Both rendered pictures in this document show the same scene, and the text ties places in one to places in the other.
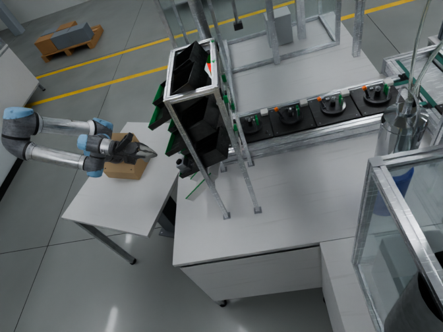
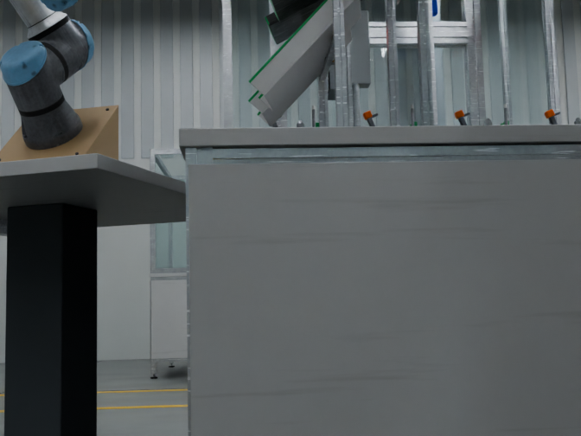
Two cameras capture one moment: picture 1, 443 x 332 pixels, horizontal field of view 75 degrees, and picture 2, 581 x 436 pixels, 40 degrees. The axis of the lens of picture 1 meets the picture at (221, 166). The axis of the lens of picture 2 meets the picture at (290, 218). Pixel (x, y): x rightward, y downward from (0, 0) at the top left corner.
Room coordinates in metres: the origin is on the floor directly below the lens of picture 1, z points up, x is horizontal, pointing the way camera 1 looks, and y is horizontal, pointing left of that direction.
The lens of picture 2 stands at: (-0.57, 0.67, 0.56)
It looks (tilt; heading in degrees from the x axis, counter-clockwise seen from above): 7 degrees up; 341
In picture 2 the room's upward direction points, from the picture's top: 1 degrees counter-clockwise
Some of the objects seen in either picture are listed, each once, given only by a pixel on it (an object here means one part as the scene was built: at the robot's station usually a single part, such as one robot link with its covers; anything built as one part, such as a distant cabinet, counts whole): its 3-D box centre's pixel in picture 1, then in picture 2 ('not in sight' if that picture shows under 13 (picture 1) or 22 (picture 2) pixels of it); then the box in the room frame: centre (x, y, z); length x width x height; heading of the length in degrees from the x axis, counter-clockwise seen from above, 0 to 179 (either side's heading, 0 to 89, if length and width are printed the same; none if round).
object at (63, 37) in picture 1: (69, 37); not in sight; (7.03, 1.91, 0.20); 1.20 x 0.80 x 0.41; 74
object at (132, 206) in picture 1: (136, 169); (70, 201); (1.51, 0.56, 0.84); 0.90 x 0.70 x 0.03; 144
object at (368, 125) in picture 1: (289, 125); not in sight; (1.25, -0.48, 0.91); 1.24 x 0.33 x 0.10; 75
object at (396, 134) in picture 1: (400, 134); not in sight; (0.59, -0.63, 1.32); 0.14 x 0.14 x 0.38
